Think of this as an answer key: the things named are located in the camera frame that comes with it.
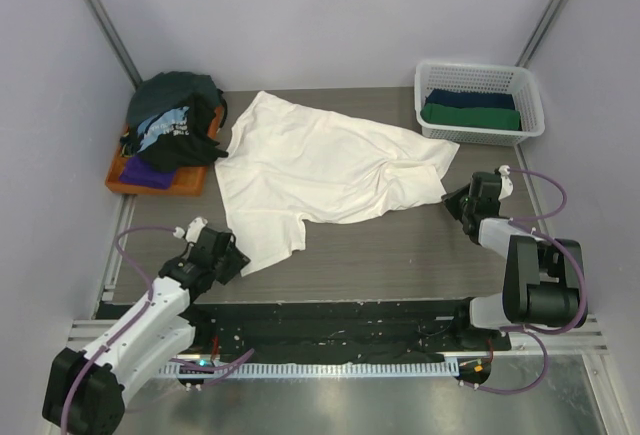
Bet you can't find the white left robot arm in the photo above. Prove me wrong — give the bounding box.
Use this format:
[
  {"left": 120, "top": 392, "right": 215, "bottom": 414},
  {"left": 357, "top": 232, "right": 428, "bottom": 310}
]
[{"left": 42, "top": 217, "right": 249, "bottom": 434}]

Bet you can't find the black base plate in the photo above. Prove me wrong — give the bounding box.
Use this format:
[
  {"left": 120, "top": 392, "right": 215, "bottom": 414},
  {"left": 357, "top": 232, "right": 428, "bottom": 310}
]
[{"left": 97, "top": 299, "right": 514, "bottom": 364}]

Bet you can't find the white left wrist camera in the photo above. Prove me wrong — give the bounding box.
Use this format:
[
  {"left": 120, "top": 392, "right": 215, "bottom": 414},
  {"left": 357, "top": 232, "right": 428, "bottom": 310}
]
[{"left": 173, "top": 217, "right": 208, "bottom": 244}]

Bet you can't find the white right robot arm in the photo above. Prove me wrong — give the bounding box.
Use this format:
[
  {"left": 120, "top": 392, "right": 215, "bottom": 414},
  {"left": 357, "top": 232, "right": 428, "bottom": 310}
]
[{"left": 442, "top": 165, "right": 588, "bottom": 350}]

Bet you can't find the white t shirt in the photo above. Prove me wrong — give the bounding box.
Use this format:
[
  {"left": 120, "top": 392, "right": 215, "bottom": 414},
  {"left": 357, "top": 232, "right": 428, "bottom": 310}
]
[{"left": 215, "top": 91, "right": 459, "bottom": 276}]

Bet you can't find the rolled navy t shirt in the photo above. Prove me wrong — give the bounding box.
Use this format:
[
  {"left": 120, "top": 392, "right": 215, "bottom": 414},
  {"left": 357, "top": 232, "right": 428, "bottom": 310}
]
[{"left": 425, "top": 89, "right": 515, "bottom": 110}]

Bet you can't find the orange wooden tray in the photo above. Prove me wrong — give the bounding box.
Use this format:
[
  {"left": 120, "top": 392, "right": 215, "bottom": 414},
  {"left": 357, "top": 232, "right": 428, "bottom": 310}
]
[{"left": 105, "top": 106, "right": 226, "bottom": 196}]

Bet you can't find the white slotted cable duct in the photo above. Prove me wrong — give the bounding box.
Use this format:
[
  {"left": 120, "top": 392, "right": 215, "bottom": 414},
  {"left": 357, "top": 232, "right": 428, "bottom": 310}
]
[{"left": 157, "top": 360, "right": 460, "bottom": 380}]

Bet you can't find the black printed t shirt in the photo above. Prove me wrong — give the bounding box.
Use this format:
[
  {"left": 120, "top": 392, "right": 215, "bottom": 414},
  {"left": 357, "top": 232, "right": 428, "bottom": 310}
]
[{"left": 130, "top": 95, "right": 228, "bottom": 173}]

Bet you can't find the left aluminium frame post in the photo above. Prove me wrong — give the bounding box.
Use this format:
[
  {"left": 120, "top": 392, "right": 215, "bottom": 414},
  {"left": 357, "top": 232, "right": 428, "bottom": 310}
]
[{"left": 84, "top": 0, "right": 142, "bottom": 88}]

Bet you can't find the white plastic basket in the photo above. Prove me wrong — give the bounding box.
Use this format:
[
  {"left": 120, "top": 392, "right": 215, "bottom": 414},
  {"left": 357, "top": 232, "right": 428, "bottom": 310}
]
[{"left": 414, "top": 60, "right": 545, "bottom": 146}]

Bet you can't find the purple t shirt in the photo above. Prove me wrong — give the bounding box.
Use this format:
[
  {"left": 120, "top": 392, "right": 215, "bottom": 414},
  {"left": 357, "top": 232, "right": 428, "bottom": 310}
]
[{"left": 119, "top": 156, "right": 176, "bottom": 190}]

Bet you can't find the dark teal t shirt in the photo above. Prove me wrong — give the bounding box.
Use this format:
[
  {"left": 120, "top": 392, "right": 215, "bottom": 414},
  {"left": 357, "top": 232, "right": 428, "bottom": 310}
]
[{"left": 126, "top": 71, "right": 226, "bottom": 128}]

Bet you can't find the right aluminium frame post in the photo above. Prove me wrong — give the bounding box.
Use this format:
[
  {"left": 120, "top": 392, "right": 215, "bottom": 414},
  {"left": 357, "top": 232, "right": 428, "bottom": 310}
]
[{"left": 516, "top": 0, "right": 569, "bottom": 68}]

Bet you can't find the rolled green t shirt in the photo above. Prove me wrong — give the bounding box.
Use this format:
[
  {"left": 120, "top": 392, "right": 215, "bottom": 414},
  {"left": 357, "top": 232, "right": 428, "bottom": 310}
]
[{"left": 420, "top": 103, "right": 521, "bottom": 131}]

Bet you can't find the aluminium frame post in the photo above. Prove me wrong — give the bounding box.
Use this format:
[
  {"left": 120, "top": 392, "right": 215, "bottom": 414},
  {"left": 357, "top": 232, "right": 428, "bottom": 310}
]
[
  {"left": 84, "top": 0, "right": 142, "bottom": 88},
  {"left": 516, "top": 0, "right": 569, "bottom": 68}
]

